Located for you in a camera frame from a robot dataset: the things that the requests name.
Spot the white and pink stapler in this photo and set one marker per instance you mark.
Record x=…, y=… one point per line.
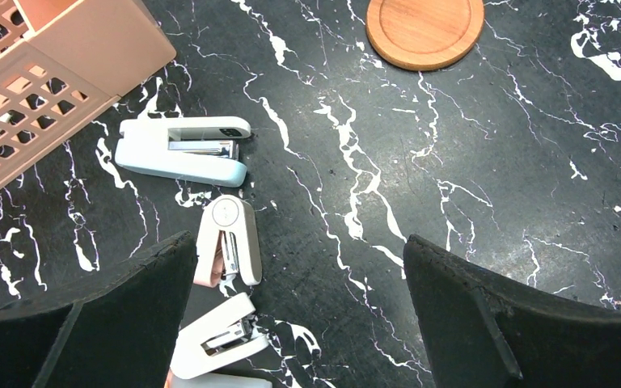
x=227, y=243

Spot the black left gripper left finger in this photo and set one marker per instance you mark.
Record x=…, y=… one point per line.
x=114, y=329

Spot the light blue stapler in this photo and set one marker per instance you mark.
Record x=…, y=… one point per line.
x=195, y=149

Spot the light wooden coaster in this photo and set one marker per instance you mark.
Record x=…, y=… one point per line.
x=424, y=35

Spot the orange plastic file organizer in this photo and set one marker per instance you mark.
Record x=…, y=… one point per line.
x=63, y=63

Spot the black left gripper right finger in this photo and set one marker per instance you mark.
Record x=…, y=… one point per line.
x=482, y=329

